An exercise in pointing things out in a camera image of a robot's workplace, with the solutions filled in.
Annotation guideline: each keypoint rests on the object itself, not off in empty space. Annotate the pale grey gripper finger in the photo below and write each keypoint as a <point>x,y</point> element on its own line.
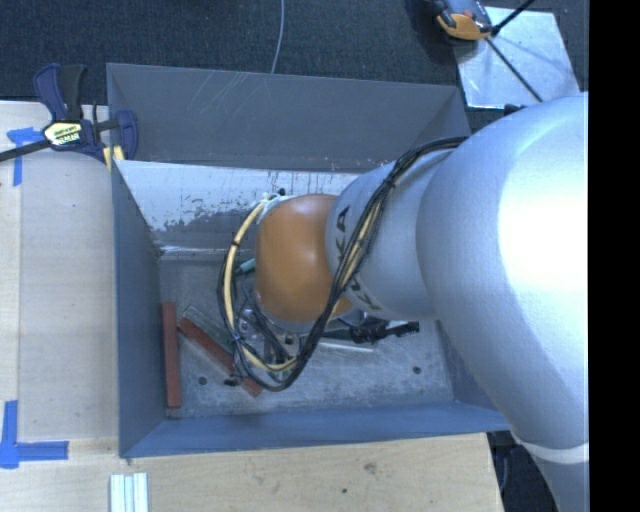
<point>207,320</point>

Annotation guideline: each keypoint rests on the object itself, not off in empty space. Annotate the red-brown flat block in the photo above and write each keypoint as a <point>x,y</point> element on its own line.
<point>171,355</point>
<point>207,345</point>

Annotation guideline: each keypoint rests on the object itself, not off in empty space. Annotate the pale wood flat board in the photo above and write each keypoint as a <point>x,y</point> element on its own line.
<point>67,300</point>

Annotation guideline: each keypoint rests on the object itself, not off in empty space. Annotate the grey metal bin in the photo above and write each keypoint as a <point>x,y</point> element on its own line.
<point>210,125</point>

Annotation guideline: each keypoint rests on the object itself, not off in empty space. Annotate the black cylinder on white bracket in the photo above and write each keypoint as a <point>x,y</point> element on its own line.
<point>380,331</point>

